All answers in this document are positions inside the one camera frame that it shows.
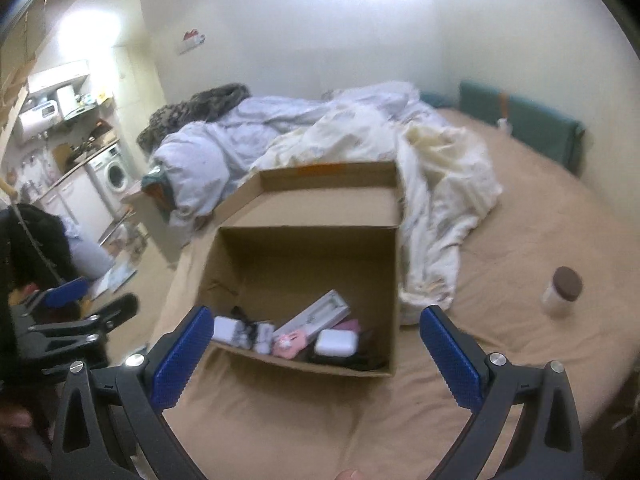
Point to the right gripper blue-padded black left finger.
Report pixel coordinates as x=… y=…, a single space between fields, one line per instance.
x=107 y=415

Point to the white earbuds case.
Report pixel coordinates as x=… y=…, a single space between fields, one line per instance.
x=336 y=343

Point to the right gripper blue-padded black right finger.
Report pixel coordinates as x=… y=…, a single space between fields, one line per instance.
x=547 y=441

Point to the white washing machine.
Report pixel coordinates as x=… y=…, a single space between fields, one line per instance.
x=111 y=175

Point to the brown cardboard box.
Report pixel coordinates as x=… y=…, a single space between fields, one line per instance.
x=287 y=237

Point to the black bag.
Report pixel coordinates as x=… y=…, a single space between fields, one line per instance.
x=39 y=249

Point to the white jar brown lid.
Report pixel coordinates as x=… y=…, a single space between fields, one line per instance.
x=562 y=292

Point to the small white tube bottle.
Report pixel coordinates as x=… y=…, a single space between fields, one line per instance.
x=263 y=338

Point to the white rumpled duvet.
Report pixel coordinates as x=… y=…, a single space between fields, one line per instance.
x=447 y=180

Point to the white remote control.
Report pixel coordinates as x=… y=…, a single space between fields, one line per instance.
x=325 y=312

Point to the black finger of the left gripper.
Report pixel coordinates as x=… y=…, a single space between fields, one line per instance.
x=101 y=322

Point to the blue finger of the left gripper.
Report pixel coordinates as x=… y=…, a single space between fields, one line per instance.
x=58 y=297

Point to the teal headboard cushion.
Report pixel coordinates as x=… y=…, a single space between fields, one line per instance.
x=545 y=130

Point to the tan bed sheet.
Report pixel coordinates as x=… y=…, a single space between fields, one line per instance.
x=242 y=419

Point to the camouflage blanket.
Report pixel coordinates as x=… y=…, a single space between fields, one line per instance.
x=205 y=106

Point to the black corded tool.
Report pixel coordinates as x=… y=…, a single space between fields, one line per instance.
x=367 y=358

